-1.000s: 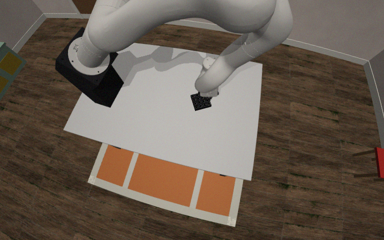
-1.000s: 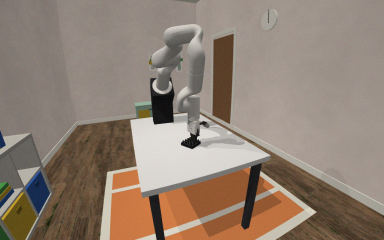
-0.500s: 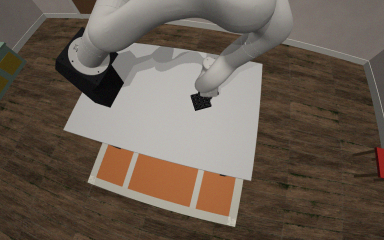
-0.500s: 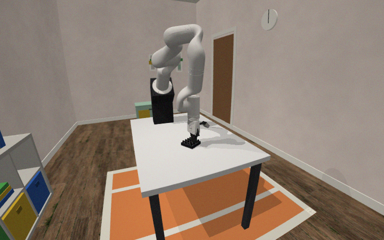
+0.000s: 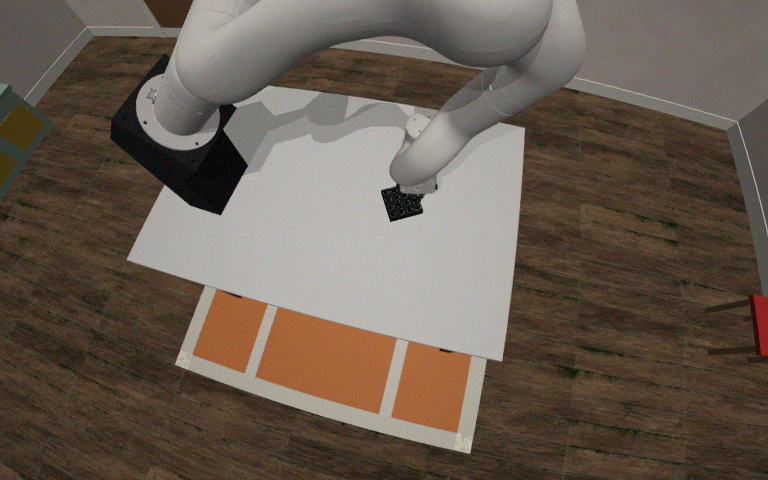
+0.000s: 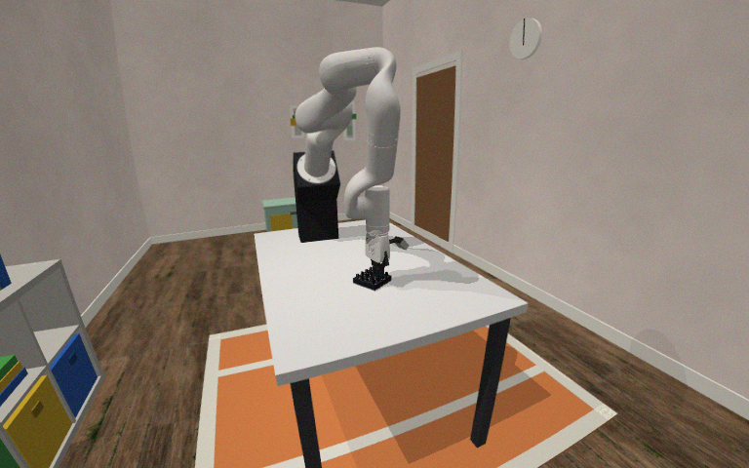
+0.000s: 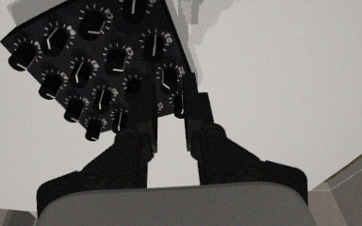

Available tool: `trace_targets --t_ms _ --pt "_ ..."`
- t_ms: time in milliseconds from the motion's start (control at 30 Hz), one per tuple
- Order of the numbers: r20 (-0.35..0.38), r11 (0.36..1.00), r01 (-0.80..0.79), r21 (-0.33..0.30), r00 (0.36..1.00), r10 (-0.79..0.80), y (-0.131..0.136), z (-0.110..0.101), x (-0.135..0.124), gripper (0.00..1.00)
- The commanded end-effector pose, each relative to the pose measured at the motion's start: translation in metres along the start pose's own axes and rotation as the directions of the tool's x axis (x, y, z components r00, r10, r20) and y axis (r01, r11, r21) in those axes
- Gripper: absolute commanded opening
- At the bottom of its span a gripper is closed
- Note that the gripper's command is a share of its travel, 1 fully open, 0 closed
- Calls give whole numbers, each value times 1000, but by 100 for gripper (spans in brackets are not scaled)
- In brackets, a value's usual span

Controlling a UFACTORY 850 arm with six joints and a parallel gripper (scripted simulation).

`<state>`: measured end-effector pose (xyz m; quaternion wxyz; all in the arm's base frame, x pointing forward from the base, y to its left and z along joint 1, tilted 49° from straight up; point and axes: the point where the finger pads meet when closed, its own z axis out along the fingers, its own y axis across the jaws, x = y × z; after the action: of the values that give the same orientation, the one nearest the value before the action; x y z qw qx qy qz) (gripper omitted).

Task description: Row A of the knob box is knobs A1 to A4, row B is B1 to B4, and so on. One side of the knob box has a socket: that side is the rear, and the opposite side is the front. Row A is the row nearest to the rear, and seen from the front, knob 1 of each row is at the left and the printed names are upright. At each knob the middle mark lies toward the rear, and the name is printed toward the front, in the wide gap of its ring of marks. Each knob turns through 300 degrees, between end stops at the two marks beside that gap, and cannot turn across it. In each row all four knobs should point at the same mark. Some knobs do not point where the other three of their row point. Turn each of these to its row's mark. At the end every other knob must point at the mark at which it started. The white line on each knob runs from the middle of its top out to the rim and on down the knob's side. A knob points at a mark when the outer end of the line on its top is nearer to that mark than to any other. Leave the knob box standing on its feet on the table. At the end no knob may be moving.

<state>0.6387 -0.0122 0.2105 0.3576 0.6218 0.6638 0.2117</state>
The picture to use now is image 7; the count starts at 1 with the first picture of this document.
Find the black knob box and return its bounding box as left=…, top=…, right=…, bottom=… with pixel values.
left=0, top=0, right=191, bottom=141

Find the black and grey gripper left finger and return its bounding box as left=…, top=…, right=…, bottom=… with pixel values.
left=36, top=74, right=158, bottom=219

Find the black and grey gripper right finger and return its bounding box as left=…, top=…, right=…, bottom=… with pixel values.
left=183, top=73, right=308, bottom=206

